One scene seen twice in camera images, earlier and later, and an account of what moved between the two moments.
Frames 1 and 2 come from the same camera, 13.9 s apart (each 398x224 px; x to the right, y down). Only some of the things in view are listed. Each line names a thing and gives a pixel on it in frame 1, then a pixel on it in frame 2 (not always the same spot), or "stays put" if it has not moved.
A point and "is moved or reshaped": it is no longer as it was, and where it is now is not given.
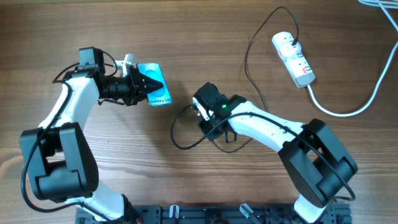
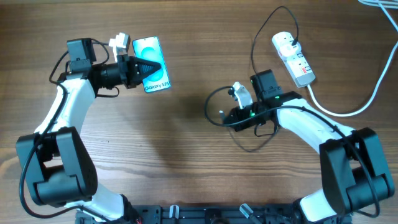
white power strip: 297,67 stays put
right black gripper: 204,126 to 240,124
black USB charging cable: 233,150 is moved or reshaped
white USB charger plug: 288,50 stays put
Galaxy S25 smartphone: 160,97 to 150,48
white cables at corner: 382,4 stays put
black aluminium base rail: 154,214 stays put
